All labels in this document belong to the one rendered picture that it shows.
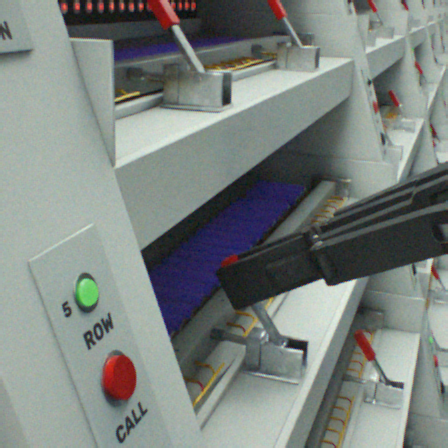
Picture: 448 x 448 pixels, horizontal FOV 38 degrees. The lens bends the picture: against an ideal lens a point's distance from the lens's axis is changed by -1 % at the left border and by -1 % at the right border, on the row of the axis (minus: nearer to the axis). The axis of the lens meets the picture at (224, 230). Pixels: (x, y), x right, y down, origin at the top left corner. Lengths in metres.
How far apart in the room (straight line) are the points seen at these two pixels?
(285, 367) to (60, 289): 0.25
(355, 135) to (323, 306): 0.35
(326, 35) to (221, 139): 0.48
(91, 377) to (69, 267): 0.04
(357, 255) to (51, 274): 0.20
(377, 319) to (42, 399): 0.73
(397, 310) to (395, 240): 0.56
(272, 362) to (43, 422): 0.26
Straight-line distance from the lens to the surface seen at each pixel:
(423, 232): 0.35
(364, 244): 0.37
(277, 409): 0.43
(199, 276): 0.56
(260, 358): 0.46
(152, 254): 0.59
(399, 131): 1.37
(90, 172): 0.26
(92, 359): 0.24
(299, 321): 0.53
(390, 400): 0.77
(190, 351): 0.44
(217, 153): 0.39
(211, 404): 0.42
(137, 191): 0.29
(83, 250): 0.24
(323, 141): 0.87
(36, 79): 0.25
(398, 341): 0.90
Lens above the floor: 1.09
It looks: 12 degrees down
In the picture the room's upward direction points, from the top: 17 degrees counter-clockwise
